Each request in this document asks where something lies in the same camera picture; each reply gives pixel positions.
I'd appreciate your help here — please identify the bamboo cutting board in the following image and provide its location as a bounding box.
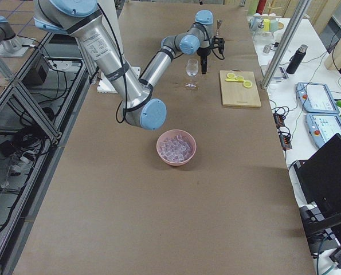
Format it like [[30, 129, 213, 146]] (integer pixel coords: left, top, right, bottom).
[[220, 70, 261, 108]]

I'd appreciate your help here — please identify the aluminium frame post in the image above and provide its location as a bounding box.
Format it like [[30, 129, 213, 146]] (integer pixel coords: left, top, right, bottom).
[[261, 0, 311, 90]]

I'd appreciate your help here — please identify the black water bottle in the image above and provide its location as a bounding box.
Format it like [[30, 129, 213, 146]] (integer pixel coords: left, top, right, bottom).
[[286, 44, 308, 74]]

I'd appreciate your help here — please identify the lemon slice near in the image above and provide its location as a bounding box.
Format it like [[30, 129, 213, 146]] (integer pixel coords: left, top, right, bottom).
[[243, 80, 253, 88]]

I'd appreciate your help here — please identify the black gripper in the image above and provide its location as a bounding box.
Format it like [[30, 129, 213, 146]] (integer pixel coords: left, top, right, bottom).
[[197, 47, 211, 74]]

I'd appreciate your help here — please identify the blue teach pendant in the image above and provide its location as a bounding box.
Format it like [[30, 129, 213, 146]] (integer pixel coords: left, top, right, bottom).
[[296, 82, 339, 114], [305, 113, 341, 148]]

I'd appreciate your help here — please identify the clear wine glass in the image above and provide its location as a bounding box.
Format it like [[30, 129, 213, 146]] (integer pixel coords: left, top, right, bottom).
[[185, 58, 199, 89]]

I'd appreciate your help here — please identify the black laptop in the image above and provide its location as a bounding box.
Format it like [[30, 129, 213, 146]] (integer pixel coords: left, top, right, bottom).
[[295, 133, 341, 218]]

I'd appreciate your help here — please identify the pink bowl of ice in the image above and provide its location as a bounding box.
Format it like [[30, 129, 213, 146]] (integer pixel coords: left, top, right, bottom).
[[156, 129, 197, 166]]

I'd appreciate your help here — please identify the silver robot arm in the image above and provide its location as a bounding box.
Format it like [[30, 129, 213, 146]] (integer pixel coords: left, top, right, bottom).
[[33, 1, 213, 130]]

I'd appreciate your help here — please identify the blue teach pendant near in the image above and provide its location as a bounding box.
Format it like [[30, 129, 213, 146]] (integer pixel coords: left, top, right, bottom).
[[305, 113, 341, 148]]

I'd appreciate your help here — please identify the yellow plastic knife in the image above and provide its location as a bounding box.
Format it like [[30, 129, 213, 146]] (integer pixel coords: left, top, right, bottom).
[[225, 78, 246, 83]]

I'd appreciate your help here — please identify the blue teach pendant far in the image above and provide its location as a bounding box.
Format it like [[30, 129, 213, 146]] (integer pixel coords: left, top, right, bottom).
[[296, 82, 339, 114]]

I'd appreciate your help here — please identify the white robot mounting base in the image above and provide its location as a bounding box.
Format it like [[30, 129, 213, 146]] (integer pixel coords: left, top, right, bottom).
[[96, 0, 141, 95]]

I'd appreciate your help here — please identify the steel double jigger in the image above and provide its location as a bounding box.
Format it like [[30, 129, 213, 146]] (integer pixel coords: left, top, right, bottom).
[[215, 19, 223, 37]]

